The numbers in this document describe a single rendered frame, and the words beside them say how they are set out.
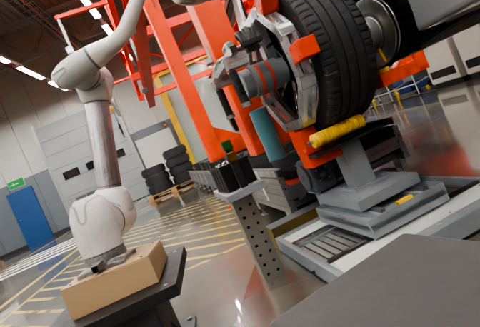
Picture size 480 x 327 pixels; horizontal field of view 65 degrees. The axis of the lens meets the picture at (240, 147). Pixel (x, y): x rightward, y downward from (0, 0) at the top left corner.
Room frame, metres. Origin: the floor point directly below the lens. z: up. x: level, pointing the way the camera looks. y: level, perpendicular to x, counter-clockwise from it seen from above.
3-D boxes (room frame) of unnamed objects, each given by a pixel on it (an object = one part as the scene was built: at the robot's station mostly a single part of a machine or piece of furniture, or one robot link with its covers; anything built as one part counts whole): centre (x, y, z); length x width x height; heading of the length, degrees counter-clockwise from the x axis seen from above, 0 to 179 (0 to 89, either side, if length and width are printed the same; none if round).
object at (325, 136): (1.58, -0.41, 0.51); 0.29 x 0.06 x 0.06; 102
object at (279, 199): (3.45, -0.28, 0.14); 2.47 x 0.85 x 0.27; 12
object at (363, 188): (1.71, -0.45, 0.32); 0.40 x 0.30 x 0.28; 12
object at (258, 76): (1.66, -0.21, 0.85); 0.21 x 0.14 x 0.14; 102
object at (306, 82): (1.68, -0.28, 0.85); 0.54 x 0.07 x 0.54; 12
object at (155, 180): (10.07, 2.03, 0.55); 1.40 x 0.80 x 1.09; 94
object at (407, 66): (4.52, -2.08, 0.69); 0.52 x 0.17 x 0.35; 102
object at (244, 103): (1.46, -0.09, 0.83); 0.04 x 0.04 x 0.16
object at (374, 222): (1.68, -0.46, 0.13); 0.50 x 0.36 x 0.10; 12
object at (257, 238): (1.75, 0.10, 0.21); 0.10 x 0.10 x 0.42; 12
